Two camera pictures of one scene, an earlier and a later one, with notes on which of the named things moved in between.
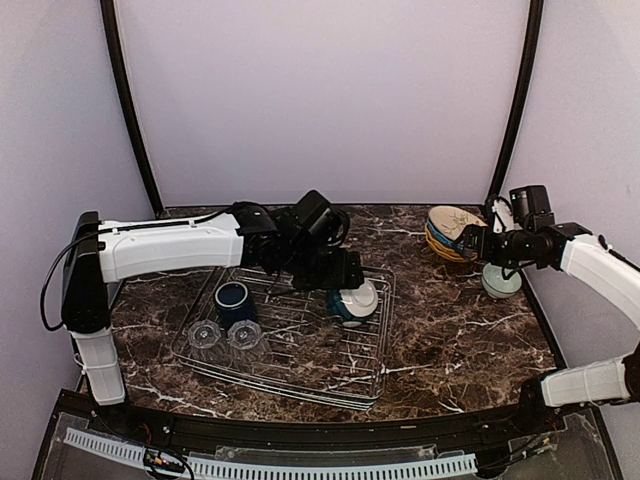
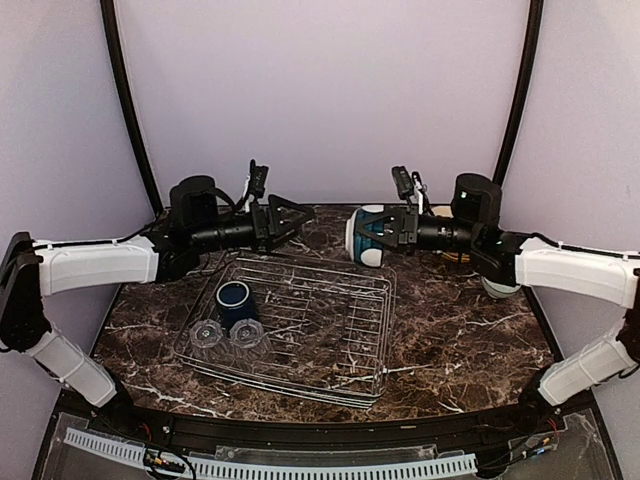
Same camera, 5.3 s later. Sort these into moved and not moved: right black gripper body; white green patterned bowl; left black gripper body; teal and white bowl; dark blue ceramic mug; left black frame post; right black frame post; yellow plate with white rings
Moved: left black gripper body; teal and white bowl; right black gripper body
Not moved: left black frame post; yellow plate with white rings; white green patterned bowl; right black frame post; dark blue ceramic mug
